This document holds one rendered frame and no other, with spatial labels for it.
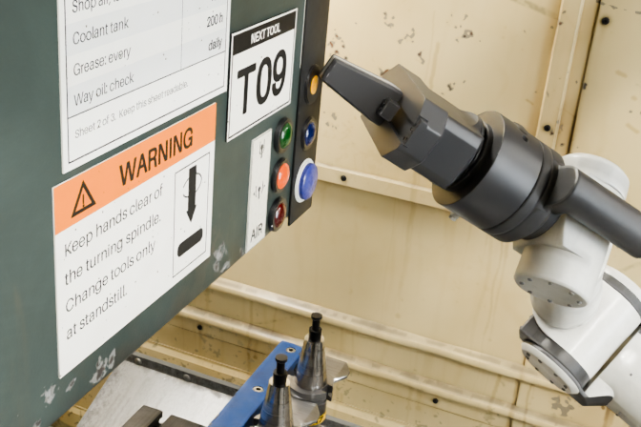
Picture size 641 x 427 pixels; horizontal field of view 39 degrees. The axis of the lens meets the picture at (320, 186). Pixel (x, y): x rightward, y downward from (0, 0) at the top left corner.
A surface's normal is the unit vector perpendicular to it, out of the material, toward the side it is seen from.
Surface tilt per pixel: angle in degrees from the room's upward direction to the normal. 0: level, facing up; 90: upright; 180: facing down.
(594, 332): 60
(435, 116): 52
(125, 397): 24
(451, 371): 90
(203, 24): 90
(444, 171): 90
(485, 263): 90
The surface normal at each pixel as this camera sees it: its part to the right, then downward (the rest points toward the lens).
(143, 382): -0.07, -0.70
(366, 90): 0.14, 0.40
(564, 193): -0.81, -0.48
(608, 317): 0.11, -0.11
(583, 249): 0.43, -0.11
